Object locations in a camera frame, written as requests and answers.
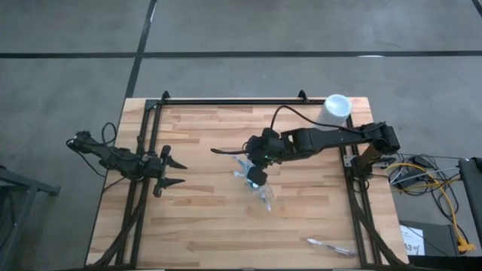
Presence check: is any clear acrylic organizer box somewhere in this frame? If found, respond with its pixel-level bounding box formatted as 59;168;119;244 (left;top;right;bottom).
243;165;276;205

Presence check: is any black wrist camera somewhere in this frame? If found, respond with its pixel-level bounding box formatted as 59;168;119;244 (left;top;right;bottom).
145;153;161;171
261;127;282;147

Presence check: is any black metal stand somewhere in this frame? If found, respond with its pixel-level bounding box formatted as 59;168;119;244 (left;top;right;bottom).
0;165;61;271

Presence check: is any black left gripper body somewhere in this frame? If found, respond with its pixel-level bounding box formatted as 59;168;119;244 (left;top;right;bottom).
141;145;172;199

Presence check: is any black floor case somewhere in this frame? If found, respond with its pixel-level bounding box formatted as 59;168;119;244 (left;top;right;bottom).
398;220;453;257

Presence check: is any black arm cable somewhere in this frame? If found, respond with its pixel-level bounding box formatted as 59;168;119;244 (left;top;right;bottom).
66;122;118;178
209;104;365;156

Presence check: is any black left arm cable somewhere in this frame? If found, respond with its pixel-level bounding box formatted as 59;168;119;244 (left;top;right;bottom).
66;122;118;178

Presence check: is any yellow floor cable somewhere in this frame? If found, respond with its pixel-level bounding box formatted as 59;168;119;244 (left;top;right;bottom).
383;161;476;254

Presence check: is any grey floor cable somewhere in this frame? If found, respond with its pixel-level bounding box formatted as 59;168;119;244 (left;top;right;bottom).
391;157;470;185

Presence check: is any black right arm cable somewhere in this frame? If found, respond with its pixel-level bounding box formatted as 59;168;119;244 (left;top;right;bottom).
209;104;365;156

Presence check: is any black furniture piece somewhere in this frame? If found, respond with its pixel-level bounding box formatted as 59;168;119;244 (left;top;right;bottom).
457;156;482;242

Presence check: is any white wipes canister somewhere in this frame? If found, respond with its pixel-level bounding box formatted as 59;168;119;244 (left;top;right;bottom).
317;93;353;128

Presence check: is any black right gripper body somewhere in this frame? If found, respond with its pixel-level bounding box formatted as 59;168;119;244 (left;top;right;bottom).
246;135;288;169

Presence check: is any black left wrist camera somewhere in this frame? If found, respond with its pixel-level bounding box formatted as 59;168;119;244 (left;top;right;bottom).
145;153;161;171

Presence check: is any black floor cable bundle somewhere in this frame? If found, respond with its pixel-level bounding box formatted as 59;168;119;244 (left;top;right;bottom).
387;153;462;197

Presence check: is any white paper label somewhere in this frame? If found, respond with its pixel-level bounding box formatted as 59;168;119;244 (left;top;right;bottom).
399;224;426;257

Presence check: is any black aluminium table frame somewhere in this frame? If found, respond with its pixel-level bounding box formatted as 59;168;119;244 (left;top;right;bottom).
85;90;411;271

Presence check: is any black power adapter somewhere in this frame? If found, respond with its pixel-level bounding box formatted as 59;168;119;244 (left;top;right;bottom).
412;154;434;169

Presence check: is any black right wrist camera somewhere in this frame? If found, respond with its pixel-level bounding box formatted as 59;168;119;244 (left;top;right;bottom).
261;127;282;147

